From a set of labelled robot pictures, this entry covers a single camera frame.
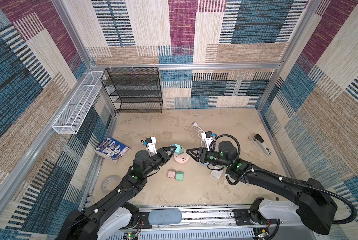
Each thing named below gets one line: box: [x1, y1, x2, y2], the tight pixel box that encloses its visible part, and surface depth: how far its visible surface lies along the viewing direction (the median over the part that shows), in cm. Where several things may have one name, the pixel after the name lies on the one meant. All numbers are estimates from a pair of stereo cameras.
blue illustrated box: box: [94, 137, 131, 164], surface depth 98 cm
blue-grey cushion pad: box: [148, 209, 183, 225], surface depth 74 cm
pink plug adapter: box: [167, 168, 176, 179], surface depth 89 cm
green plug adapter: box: [175, 171, 184, 181], surface depth 88 cm
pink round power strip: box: [173, 152, 190, 165], surface depth 93 cm
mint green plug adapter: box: [171, 143, 184, 155], surface depth 77 cm
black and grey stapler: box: [252, 134, 272, 157], surface depth 98 cm
